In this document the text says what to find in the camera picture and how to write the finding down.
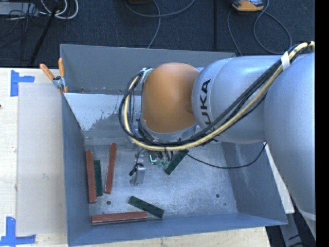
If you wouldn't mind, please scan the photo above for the red-brown flat block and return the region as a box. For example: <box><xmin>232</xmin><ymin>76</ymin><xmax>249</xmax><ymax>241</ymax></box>
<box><xmin>85</xmin><ymin>149</ymin><xmax>98</xmax><ymax>204</ymax></box>
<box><xmin>90</xmin><ymin>210</ymin><xmax>149</xmax><ymax>225</ymax></box>
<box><xmin>103</xmin><ymin>143</ymin><xmax>117</xmax><ymax>195</ymax></box>

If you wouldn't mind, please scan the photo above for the pale wood flat board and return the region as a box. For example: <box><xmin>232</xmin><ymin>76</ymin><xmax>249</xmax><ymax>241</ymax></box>
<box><xmin>15</xmin><ymin>82</ymin><xmax>296</xmax><ymax>238</ymax></box>

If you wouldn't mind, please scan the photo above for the grey metal bin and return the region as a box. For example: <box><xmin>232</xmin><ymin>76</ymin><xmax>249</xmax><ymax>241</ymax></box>
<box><xmin>59</xmin><ymin>44</ymin><xmax>289</xmax><ymax>247</ymax></box>

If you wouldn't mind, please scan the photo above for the dark green flat block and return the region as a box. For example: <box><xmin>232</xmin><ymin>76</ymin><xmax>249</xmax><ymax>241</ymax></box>
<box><xmin>164</xmin><ymin>149</ymin><xmax>190</xmax><ymax>176</ymax></box>
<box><xmin>127</xmin><ymin>195</ymin><xmax>166</xmax><ymax>219</ymax></box>
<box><xmin>93</xmin><ymin>160</ymin><xmax>104</xmax><ymax>197</ymax></box>

